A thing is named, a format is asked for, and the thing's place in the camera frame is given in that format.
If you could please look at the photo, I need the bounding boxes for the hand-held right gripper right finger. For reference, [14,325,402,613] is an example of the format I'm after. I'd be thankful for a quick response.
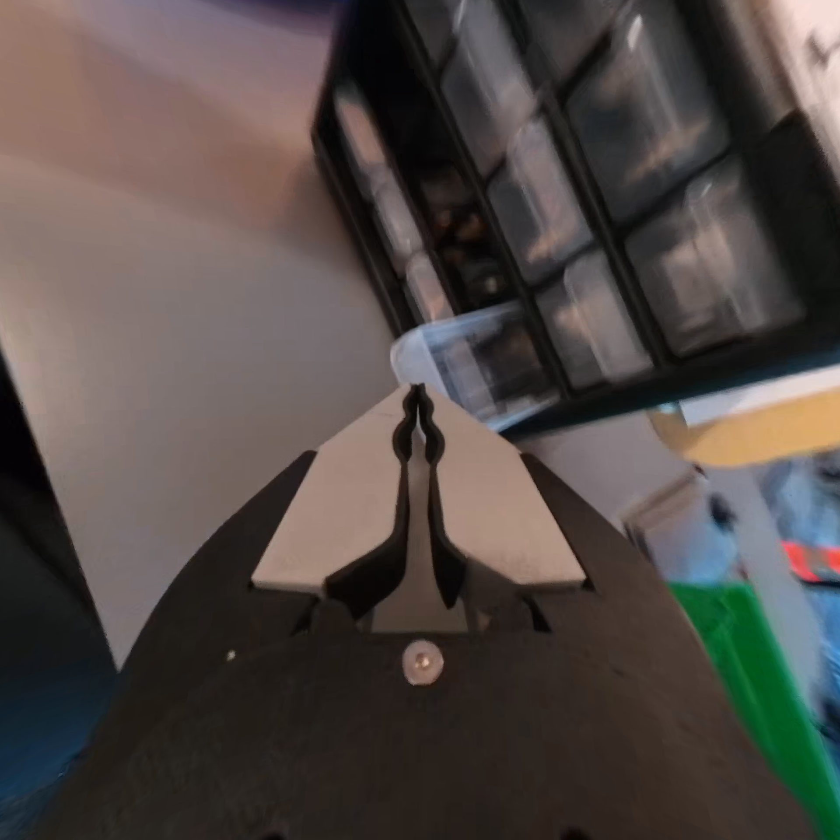
[422,386,586,609]

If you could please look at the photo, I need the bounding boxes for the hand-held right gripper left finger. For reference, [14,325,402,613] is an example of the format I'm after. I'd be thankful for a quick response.
[251,384,422,619]

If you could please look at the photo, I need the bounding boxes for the clear plastic drawer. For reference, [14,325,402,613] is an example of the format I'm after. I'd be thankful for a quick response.
[390,305,562,433]

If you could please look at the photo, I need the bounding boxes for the black drawer cabinet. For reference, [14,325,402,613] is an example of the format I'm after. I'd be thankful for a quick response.
[311,0,840,437]

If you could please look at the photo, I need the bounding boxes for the plywood backing board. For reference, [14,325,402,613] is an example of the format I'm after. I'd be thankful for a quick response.
[653,387,840,468]

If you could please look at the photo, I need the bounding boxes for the green plastic bin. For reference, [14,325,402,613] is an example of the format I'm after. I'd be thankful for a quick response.
[666,581,840,840]

